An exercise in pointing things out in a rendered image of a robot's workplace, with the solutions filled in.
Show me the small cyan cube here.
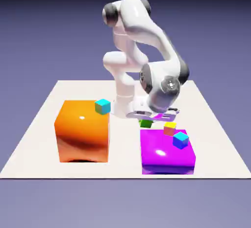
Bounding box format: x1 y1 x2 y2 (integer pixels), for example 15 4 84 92
94 98 111 115
172 131 189 150

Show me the large orange box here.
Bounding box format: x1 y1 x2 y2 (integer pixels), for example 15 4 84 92
54 100 110 163

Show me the large magenta box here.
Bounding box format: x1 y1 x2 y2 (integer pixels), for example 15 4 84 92
140 129 197 175

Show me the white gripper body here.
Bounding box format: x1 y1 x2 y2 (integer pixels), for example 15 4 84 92
125 108 180 122

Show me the small green cube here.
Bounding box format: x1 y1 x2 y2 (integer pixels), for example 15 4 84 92
139 119 153 129

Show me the small yellow cube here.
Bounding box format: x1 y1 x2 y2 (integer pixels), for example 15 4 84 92
163 121 177 137

